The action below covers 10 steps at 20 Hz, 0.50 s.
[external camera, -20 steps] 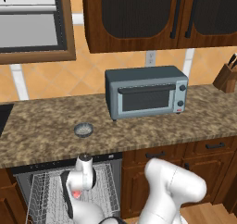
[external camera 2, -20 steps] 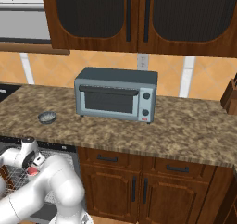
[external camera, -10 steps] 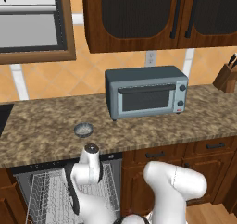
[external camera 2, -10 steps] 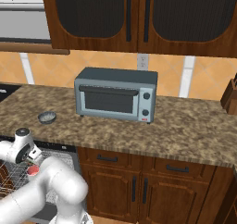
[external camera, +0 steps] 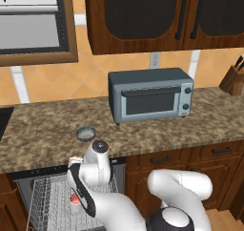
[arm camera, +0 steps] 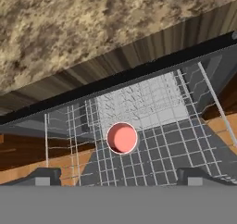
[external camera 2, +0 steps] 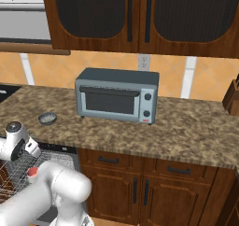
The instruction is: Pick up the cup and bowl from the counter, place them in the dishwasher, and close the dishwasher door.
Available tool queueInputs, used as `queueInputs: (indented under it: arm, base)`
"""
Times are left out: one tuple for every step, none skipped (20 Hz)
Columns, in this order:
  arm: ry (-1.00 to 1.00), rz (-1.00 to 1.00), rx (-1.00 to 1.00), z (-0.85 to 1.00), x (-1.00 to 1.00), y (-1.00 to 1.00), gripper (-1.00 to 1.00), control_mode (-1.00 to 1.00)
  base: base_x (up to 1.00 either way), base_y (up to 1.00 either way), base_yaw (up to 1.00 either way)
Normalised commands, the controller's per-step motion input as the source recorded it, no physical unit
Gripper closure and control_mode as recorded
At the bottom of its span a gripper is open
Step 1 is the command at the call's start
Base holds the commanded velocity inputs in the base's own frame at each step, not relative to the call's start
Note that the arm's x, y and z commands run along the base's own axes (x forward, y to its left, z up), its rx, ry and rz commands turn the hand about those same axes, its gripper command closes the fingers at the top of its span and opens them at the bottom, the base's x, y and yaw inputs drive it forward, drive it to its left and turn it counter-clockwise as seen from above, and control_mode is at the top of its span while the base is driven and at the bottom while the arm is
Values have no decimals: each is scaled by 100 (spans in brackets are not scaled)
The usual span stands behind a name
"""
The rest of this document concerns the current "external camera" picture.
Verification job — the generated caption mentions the brown wall cupboard door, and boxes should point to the brown wall cupboard door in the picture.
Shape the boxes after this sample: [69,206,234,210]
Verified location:
[182,0,244,51]
[84,0,189,56]

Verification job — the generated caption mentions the small grey bowl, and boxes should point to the small grey bowl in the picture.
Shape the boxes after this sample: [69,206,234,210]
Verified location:
[75,126,97,143]

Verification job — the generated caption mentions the brown base cupboard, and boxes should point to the brown base cupboard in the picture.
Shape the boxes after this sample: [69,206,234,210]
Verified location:
[0,173,29,231]

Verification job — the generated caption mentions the black toaster oven door handle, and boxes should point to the black toaster oven door handle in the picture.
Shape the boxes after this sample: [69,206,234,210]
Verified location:
[121,86,182,98]

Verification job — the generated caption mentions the wooden knife block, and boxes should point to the wooden knife block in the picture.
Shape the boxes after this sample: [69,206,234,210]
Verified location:
[218,65,244,97]

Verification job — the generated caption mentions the black dishwasher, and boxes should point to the black dishwasher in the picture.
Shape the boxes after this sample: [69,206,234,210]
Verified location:
[10,157,129,231]

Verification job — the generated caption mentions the brown framed window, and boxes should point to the brown framed window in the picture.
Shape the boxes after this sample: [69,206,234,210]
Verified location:
[0,0,80,68]

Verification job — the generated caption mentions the brown base cupboard door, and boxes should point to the brown base cupboard door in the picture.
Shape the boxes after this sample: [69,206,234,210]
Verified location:
[190,156,243,211]
[124,164,195,218]

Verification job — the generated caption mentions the black drawer handle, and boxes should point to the black drawer handle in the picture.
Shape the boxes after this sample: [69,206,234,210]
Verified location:
[211,146,234,155]
[149,155,173,165]

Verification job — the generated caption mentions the grey wire dishwasher rack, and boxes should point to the grey wire dishwasher rack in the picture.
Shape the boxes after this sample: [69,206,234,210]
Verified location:
[26,173,120,231]

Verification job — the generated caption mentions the grey toaster oven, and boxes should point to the grey toaster oven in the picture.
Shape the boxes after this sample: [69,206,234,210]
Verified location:
[107,67,195,126]

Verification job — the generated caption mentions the red round object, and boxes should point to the red round object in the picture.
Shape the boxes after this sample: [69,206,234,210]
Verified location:
[70,193,82,206]

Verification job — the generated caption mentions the brown wooden drawer front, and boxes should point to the brown wooden drawer front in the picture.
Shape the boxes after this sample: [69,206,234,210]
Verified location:
[126,148,193,174]
[190,140,244,161]

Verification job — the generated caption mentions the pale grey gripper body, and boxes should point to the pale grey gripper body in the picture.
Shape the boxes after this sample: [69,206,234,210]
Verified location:
[69,157,85,165]

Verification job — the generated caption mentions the toaster oven glass door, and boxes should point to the toaster oven glass door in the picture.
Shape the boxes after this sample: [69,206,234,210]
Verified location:
[121,85,183,116]

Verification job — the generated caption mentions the long black cupboard handle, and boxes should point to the long black cupboard handle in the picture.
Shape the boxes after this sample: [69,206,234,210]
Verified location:
[190,0,206,40]
[174,0,190,41]

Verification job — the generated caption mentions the black sink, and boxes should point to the black sink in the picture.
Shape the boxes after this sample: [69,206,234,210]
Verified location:
[0,106,15,142]

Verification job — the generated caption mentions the white wall socket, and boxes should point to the white wall socket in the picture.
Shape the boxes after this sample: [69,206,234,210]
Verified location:
[149,52,162,70]

